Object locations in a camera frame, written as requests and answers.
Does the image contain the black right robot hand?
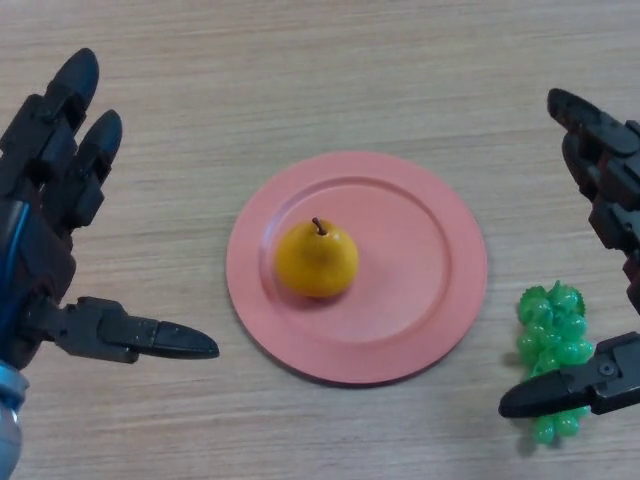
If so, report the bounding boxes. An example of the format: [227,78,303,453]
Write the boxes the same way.
[498,88,640,420]

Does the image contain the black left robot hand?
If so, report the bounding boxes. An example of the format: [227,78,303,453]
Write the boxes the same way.
[0,47,221,372]

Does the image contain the yellow pear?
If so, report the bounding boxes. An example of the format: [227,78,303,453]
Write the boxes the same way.
[273,217,360,300]

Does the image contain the pink round plate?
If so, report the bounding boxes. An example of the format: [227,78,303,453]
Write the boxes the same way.
[225,151,489,386]

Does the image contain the green grape bunch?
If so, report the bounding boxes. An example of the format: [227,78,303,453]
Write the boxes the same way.
[516,280,596,448]

